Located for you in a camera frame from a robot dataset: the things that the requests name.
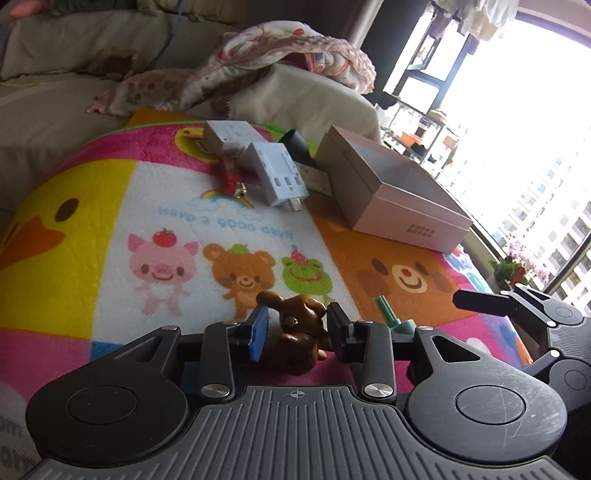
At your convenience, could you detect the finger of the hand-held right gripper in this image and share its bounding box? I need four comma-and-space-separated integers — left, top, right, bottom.
452, 283, 588, 346
525, 344, 591, 412

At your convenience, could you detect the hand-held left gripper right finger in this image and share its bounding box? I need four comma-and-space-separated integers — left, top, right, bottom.
326, 303, 483, 401

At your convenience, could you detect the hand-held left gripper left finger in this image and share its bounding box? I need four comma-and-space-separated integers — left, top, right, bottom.
108, 305, 269, 403

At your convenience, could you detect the brown bear figurine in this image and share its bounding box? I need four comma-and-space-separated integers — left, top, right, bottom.
256, 291, 333, 374

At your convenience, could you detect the teal plastic toy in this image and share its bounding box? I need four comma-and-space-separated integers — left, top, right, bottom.
374, 295, 415, 341

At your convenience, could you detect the pink cardboard box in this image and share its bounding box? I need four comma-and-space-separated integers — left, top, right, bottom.
316, 124, 474, 254

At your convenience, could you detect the red charm with gold bell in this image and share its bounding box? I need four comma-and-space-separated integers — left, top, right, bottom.
216, 154, 253, 202

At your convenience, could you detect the white usb hub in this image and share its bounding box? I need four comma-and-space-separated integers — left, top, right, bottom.
235, 141, 310, 214

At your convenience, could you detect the black round case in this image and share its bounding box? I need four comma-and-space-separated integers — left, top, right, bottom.
279, 130, 319, 169

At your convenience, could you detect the small white box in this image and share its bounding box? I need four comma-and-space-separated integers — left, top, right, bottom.
198, 120, 260, 163

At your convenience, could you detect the potted plant with pink flowers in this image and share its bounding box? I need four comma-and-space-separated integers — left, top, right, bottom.
489, 231, 552, 289

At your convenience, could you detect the colourful cartoon printed blanket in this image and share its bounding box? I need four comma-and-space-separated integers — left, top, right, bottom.
0, 108, 539, 480

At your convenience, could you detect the metal balcony rack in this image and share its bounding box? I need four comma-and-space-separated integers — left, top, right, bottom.
379, 99, 460, 167

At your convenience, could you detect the pink floral blanket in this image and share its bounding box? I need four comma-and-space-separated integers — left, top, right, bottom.
85, 21, 377, 117

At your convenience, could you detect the hanging laundry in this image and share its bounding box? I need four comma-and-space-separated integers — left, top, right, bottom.
431, 0, 520, 40

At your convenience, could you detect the beige sofa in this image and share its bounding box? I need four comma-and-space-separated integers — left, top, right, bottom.
0, 0, 384, 222

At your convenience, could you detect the dark window frame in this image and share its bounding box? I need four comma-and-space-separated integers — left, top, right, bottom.
383, 0, 481, 109

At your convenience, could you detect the blue cable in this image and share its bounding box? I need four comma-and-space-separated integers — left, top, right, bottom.
154, 0, 184, 72

